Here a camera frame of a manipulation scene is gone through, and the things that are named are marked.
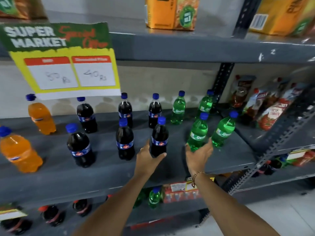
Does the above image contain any person's left hand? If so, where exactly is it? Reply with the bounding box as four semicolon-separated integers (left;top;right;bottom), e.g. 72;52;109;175
134;139;167;179

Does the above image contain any person's right hand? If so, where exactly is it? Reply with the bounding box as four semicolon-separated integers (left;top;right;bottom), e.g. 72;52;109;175
185;138;214;176

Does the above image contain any green soda bottle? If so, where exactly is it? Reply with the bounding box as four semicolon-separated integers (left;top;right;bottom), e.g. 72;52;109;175
170;90;186;125
148;187;162;209
196;89;215;119
211;111;239;148
187;112;209;153

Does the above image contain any blue-capped cola soda bottle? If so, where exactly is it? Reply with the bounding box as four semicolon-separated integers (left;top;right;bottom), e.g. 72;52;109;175
151;117;169;158

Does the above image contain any person's left forearm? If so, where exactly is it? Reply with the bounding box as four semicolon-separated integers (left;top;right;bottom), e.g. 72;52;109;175
71;171;155;236

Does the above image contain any person's right forearm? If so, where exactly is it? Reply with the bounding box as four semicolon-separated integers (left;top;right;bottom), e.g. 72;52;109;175
191;171;281;236

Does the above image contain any yellow shelf price tag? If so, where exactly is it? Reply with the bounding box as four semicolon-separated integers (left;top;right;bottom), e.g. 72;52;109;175
185;176;215;192

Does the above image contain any red drink multipack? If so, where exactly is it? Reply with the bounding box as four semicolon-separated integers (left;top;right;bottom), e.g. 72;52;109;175
162;182;200;204

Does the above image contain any red ketchup pouch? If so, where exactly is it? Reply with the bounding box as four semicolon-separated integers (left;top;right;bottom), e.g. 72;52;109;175
256;80;294;131
283;82;308;106
231;75;257;108
242;88;268;121

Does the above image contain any group of dark cola bottles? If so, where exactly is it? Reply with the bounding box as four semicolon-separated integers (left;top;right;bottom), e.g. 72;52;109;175
66;92;163;168

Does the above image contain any red-capped dark soda bottle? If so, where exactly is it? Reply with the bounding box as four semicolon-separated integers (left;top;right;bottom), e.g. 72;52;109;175
38;205;66;227
257;159;282;176
72;199;93;217
0;217;33;236

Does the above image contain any grey metal shelf rack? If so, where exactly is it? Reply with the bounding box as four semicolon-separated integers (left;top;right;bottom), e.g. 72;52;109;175
0;0;261;236
221;0;315;196

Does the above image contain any red snack packet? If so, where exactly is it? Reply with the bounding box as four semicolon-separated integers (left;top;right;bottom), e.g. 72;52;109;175
293;150;315;167

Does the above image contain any orange soda bottle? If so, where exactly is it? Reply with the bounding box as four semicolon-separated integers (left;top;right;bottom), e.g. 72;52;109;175
25;93;57;135
0;126;44;173

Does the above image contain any orange juice carton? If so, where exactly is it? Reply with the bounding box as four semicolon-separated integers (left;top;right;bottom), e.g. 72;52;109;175
0;0;48;20
144;0;200;31
249;0;315;38

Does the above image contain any green and yellow price sign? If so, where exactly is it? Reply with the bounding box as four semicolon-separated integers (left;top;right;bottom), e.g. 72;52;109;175
0;22;121;100

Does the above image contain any small green yellow shelf sign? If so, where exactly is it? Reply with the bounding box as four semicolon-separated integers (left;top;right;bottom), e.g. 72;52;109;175
0;203;28;221

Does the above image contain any gold chain bracelet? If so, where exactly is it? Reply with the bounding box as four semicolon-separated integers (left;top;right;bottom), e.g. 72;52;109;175
191;171;206;188

